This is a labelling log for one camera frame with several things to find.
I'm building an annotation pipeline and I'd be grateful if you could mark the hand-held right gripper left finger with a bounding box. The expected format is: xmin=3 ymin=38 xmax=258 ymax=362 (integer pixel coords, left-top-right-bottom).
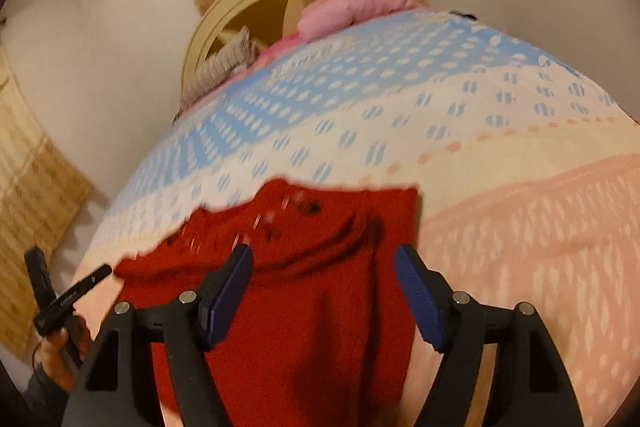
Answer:
xmin=61 ymin=243 xmax=254 ymax=427

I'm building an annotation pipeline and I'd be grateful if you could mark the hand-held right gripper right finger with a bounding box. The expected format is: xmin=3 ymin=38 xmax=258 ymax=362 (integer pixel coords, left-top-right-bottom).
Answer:
xmin=393 ymin=244 xmax=585 ymax=427

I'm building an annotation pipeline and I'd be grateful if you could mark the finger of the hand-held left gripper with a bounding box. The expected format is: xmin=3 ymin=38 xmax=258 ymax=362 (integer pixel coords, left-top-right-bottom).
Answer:
xmin=50 ymin=264 xmax=113 ymax=310
xmin=24 ymin=247 xmax=55 ymax=308

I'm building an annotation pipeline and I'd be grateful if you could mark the red knitted embroidered sweater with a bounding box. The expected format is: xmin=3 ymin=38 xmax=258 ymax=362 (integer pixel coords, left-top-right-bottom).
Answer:
xmin=114 ymin=177 xmax=423 ymax=427

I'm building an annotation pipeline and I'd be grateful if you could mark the person's left forearm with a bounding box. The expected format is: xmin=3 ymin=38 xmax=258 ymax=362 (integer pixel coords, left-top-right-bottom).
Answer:
xmin=22 ymin=372 xmax=76 ymax=427

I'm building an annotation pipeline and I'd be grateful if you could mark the person's left hand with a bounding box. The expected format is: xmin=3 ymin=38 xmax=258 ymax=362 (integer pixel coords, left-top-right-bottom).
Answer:
xmin=37 ymin=316 xmax=94 ymax=394

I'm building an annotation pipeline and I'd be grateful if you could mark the polka dot bed sheet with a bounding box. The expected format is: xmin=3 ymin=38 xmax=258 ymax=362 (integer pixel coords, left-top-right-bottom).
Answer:
xmin=75 ymin=0 xmax=640 ymax=427

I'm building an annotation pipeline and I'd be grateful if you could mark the striped pillow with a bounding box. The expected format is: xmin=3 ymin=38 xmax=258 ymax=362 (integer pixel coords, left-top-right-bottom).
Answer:
xmin=177 ymin=26 xmax=261 ymax=112

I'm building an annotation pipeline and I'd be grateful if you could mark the pink cloth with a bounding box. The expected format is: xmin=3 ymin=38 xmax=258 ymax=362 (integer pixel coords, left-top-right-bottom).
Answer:
xmin=255 ymin=32 xmax=306 ymax=68

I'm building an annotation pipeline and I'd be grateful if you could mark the cream wooden headboard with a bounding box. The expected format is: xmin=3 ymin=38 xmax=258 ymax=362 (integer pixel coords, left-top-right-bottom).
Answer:
xmin=181 ymin=0 xmax=321 ymax=92

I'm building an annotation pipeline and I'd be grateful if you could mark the pink pillow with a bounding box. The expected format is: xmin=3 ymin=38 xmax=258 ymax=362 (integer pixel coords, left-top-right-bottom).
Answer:
xmin=297 ymin=0 xmax=418 ymax=44

